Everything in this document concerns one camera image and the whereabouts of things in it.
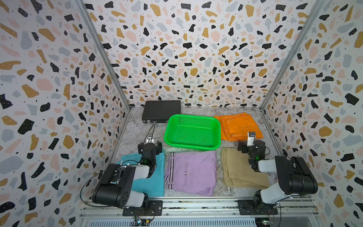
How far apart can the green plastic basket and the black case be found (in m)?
0.10

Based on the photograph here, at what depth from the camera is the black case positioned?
1.11 m

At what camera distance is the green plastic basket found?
0.99m
